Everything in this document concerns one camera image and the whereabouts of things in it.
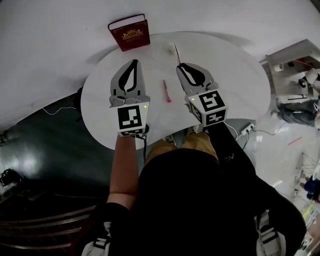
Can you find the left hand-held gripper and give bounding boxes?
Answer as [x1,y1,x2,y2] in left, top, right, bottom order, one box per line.
[108,59,151,137]

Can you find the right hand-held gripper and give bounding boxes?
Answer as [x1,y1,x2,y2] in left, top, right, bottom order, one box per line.
[175,62,229,128]

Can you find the pink pen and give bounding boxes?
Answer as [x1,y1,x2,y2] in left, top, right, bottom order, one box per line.
[162,79,174,104]

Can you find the small silver metal piece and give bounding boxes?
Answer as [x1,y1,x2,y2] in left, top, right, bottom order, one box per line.
[173,43,183,67]

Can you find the person's left forearm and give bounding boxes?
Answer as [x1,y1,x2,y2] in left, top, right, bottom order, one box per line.
[106,134,141,211]

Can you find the person's right forearm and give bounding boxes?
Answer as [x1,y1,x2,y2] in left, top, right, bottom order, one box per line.
[203,121,257,181]

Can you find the white curved table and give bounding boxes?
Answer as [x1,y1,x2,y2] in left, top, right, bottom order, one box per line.
[79,31,272,152]

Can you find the person's right shoe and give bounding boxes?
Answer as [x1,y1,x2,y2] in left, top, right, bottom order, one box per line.
[186,124,201,136]

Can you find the person's shoe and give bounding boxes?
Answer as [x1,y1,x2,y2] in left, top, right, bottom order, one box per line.
[186,124,201,136]
[161,133,176,145]

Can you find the red book gold emblem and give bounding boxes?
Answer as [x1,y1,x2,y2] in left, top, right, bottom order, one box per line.
[107,13,152,53]

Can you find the person's tan trousers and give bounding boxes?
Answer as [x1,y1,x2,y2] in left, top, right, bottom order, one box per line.
[144,130,220,166]

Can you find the person's left shoe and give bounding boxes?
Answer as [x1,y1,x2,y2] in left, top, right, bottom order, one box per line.
[161,133,176,145]

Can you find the white power strip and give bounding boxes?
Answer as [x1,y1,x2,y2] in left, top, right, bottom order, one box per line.
[239,122,257,136]

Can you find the grey shelf unit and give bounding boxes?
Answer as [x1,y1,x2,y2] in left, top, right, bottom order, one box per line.
[258,38,320,102]

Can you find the red tape strip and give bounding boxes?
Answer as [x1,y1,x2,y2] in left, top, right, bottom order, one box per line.
[287,135,304,147]

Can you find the person's black shirt torso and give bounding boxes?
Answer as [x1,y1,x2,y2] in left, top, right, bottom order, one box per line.
[74,146,308,256]

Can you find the black device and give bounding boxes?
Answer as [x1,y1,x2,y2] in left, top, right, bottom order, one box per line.
[0,167,20,188]

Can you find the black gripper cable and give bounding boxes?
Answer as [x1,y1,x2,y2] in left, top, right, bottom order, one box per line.
[134,133,149,164]

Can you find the white floor cable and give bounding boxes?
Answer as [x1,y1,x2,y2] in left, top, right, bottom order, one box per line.
[41,106,77,116]

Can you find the black floor cable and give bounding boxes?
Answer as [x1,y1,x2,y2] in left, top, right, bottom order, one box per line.
[254,120,289,136]

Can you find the white wire rack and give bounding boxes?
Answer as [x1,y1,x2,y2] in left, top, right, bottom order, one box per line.
[294,152,320,176]

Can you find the grey backpack strap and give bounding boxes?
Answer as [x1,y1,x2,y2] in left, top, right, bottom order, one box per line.
[80,220,112,256]
[253,209,286,256]

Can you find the dark wooden bed frame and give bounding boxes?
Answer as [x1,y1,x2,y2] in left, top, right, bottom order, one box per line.
[0,199,101,256]

